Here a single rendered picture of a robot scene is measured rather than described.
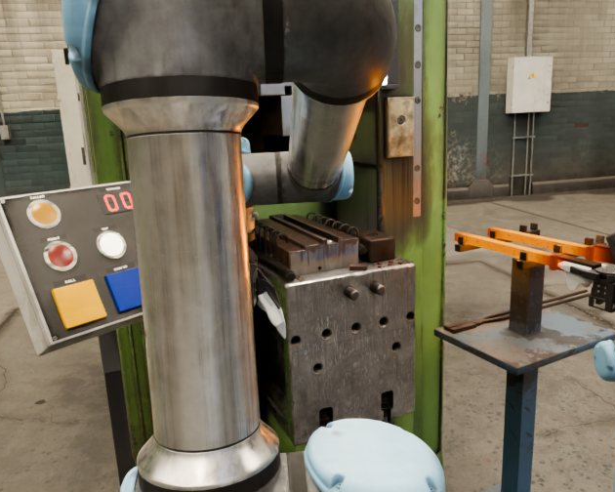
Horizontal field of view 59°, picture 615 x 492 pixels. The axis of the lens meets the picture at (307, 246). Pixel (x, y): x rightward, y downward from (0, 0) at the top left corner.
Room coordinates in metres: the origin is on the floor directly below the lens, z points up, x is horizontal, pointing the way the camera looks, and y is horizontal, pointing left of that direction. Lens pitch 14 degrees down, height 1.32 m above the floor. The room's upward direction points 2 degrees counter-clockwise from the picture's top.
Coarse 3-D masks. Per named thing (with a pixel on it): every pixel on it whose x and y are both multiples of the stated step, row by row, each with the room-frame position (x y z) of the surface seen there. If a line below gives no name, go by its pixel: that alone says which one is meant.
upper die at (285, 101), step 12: (288, 96) 1.35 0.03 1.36; (264, 108) 1.46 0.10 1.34; (276, 108) 1.37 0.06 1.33; (288, 108) 1.35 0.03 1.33; (252, 120) 1.56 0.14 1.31; (264, 120) 1.47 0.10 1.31; (276, 120) 1.38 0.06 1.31; (288, 120) 1.35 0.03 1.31; (252, 132) 1.56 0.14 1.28; (264, 132) 1.47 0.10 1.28; (276, 132) 1.38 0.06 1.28; (288, 132) 1.35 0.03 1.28
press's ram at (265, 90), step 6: (264, 84) 1.33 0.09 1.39; (270, 84) 1.33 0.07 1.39; (276, 84) 1.34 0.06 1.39; (282, 84) 1.35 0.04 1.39; (288, 84) 1.35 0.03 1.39; (258, 90) 1.34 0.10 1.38; (264, 90) 1.33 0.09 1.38; (270, 90) 1.33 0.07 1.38; (276, 90) 1.34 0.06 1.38; (282, 90) 1.35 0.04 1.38; (288, 90) 1.37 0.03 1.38; (258, 96) 1.35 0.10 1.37; (264, 96) 1.33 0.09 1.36; (270, 96) 1.35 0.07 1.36; (276, 96) 1.37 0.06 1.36
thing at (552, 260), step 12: (456, 240) 1.48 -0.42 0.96; (468, 240) 1.44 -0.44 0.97; (480, 240) 1.40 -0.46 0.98; (492, 240) 1.38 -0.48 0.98; (504, 252) 1.32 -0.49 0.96; (516, 252) 1.29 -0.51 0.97; (528, 252) 1.26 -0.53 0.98; (540, 252) 1.24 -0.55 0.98; (552, 264) 1.19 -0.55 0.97; (588, 264) 1.12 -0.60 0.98; (600, 264) 1.12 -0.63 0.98
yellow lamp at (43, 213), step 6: (36, 204) 0.99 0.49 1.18; (42, 204) 0.99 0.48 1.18; (48, 204) 1.00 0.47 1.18; (36, 210) 0.98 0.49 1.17; (42, 210) 0.99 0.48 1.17; (48, 210) 0.99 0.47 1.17; (54, 210) 1.00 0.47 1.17; (36, 216) 0.97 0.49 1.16; (42, 216) 0.98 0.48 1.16; (48, 216) 0.99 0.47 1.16; (54, 216) 0.99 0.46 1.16; (42, 222) 0.97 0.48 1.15; (48, 222) 0.98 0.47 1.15
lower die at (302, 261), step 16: (272, 224) 1.67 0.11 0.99; (288, 224) 1.61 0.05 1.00; (320, 224) 1.63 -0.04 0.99; (272, 240) 1.48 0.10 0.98; (288, 240) 1.47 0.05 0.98; (304, 240) 1.42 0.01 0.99; (320, 240) 1.40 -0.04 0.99; (352, 240) 1.42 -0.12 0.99; (288, 256) 1.35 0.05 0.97; (304, 256) 1.36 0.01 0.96; (320, 256) 1.38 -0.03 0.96; (336, 256) 1.40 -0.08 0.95; (352, 256) 1.41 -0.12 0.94; (304, 272) 1.36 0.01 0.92
